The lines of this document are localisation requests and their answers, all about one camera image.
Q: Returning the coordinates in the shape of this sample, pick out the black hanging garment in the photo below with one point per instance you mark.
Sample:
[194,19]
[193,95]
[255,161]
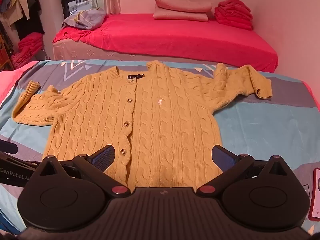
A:
[31,22]

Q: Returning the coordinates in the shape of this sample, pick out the stack of folded red clothes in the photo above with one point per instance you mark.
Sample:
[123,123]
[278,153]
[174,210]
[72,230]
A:
[233,15]

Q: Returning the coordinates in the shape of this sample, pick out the cream hanging jacket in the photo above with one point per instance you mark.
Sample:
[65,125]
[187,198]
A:
[21,0]

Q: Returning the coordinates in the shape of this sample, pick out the blue grey printed bedsheet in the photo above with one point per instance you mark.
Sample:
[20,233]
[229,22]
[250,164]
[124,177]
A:
[250,120]

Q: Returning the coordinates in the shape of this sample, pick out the smartphone in red case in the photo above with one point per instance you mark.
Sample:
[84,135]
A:
[315,195]

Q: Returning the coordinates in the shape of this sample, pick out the pile of red pink clothes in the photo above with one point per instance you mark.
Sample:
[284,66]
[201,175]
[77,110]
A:
[28,47]

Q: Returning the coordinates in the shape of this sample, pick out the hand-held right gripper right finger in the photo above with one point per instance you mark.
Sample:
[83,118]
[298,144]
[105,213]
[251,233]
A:
[222,157]

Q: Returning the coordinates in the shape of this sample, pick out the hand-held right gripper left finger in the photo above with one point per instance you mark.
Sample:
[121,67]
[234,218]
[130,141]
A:
[104,158]

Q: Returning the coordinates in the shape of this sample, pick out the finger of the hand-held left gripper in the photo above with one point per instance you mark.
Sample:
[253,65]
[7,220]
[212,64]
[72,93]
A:
[8,147]

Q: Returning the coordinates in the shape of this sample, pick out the crumpled blue grey cloth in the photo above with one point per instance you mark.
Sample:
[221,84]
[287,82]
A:
[85,18]

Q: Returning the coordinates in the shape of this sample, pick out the pink pillow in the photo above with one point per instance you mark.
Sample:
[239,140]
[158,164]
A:
[182,3]
[180,15]

